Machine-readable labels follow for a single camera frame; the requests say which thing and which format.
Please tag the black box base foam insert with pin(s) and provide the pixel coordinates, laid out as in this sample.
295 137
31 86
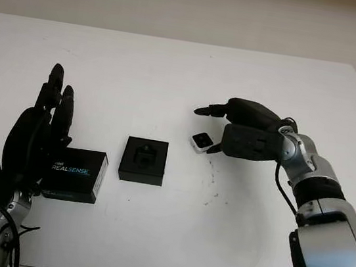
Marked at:
141 171

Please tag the black RealSense box lid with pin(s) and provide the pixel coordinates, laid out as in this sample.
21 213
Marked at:
74 172

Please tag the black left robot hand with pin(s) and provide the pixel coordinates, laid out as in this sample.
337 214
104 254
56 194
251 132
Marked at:
28 135

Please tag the small silver depth camera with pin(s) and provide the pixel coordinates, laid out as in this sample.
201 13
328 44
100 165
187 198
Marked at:
201 141

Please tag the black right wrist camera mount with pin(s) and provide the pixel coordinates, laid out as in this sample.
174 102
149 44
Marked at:
249 143

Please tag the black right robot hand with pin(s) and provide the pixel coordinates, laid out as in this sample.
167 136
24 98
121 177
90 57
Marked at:
253 114

